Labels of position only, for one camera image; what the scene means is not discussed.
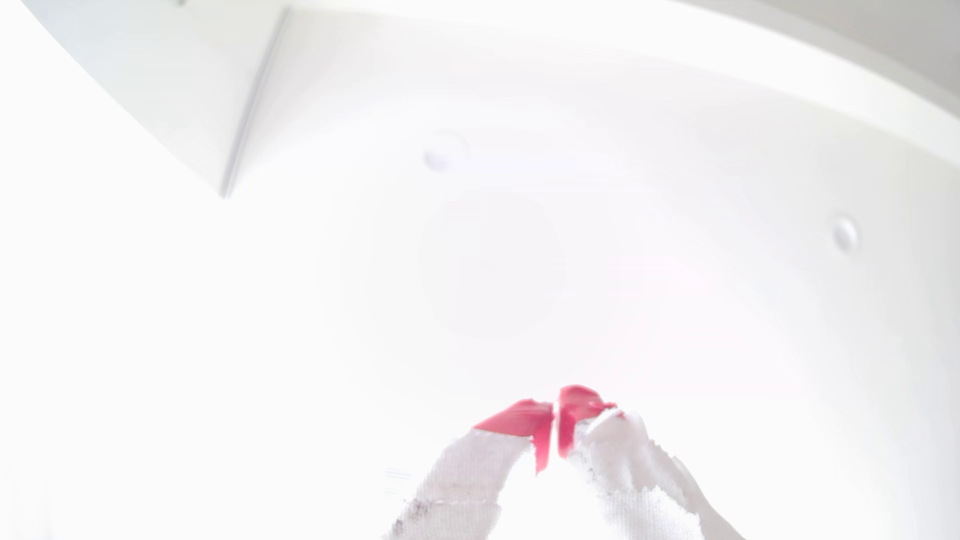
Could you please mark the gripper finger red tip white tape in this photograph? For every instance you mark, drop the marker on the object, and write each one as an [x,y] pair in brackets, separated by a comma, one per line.
[630,472]
[465,480]

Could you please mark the round white ceiling fixture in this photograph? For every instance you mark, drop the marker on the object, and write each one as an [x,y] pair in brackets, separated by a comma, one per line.
[845,235]

